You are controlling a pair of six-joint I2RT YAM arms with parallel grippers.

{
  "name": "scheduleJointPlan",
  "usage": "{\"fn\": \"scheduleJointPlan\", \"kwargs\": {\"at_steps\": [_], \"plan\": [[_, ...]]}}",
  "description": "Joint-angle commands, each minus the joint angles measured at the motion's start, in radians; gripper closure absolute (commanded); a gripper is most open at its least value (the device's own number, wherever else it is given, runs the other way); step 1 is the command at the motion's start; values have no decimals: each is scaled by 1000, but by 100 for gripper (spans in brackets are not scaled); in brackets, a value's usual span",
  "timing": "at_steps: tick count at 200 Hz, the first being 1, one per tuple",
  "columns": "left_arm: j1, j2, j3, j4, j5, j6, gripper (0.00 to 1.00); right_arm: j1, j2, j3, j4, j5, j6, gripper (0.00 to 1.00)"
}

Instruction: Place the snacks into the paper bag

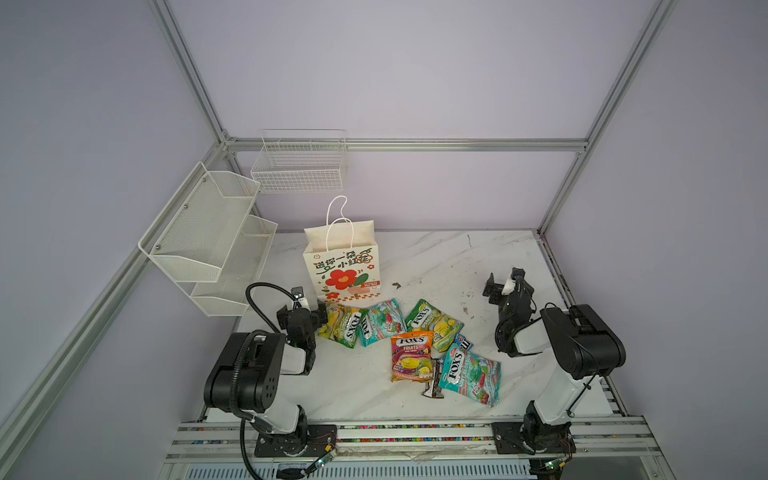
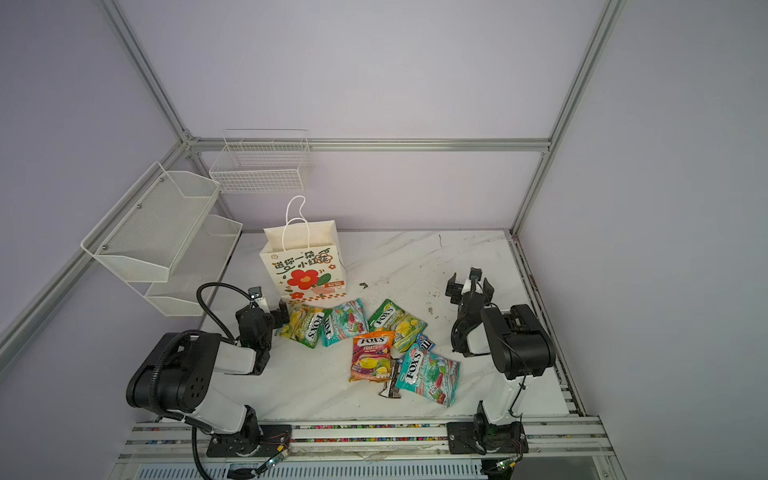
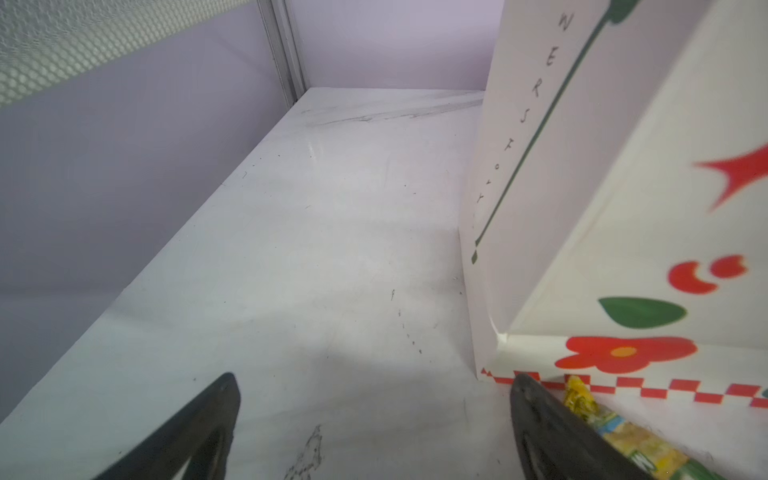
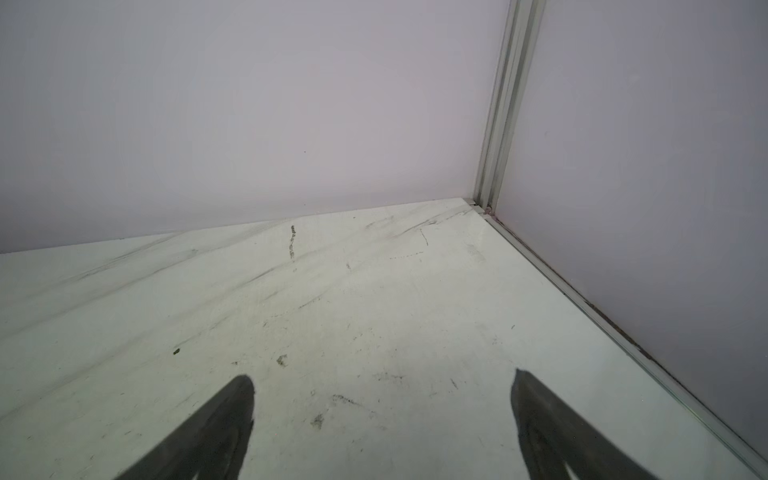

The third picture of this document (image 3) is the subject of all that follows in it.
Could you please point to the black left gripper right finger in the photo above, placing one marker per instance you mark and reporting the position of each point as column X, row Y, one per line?
column 553, row 443

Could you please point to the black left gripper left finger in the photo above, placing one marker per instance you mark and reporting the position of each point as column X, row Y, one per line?
column 195, row 442

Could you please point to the green yellow Fox's candy bag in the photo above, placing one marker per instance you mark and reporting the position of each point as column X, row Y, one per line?
column 647, row 451

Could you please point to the white floral paper bag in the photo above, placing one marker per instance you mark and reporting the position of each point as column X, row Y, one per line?
column 614, row 221

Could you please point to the white mesh wall basket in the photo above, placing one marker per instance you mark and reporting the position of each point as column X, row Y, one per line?
column 44, row 43

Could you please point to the aluminium cage frame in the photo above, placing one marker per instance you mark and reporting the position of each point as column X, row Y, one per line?
column 282, row 36

